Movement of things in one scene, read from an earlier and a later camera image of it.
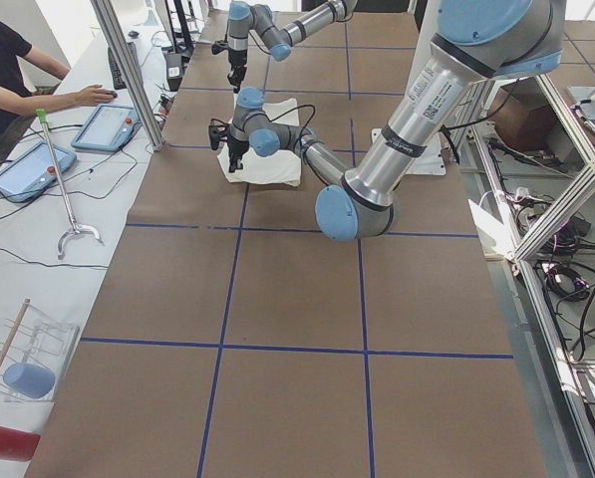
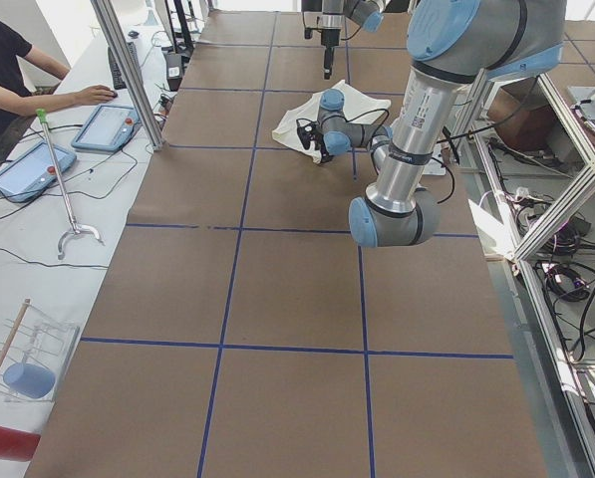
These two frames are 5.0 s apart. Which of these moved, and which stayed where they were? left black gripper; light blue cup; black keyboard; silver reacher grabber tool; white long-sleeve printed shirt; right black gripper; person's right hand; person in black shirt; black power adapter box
Moved: left black gripper; right black gripper; white long-sleeve printed shirt
Stayed: silver reacher grabber tool; person's right hand; person in black shirt; black keyboard; light blue cup; black power adapter box
